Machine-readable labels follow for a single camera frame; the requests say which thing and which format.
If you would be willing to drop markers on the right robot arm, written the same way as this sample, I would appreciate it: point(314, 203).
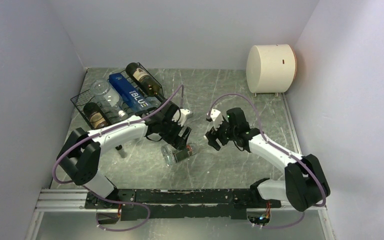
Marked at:
point(304, 184)

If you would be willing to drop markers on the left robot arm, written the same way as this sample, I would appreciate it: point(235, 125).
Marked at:
point(81, 152)

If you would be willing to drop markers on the clear bottle white cap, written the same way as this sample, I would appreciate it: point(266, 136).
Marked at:
point(109, 98)

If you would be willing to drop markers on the green wine bottle black neck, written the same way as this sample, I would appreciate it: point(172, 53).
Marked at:
point(148, 85)

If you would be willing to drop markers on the black wire wine rack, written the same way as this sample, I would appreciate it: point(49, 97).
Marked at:
point(86, 96)

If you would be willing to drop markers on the green wine bottle silver neck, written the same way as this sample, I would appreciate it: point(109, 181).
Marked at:
point(98, 119)

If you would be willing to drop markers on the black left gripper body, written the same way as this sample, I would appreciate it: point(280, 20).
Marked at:
point(170, 131)

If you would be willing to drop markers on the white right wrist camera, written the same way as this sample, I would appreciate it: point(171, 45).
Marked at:
point(216, 118)

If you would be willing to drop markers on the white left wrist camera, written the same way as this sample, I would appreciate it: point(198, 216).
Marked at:
point(185, 114)

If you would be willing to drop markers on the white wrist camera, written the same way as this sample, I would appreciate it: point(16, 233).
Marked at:
point(216, 118)
point(185, 114)

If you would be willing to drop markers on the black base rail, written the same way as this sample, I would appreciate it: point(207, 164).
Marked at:
point(137, 204)

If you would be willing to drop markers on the cream cylindrical container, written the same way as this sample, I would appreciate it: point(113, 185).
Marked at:
point(270, 68)

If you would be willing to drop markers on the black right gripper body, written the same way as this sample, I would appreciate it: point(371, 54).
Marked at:
point(224, 133)

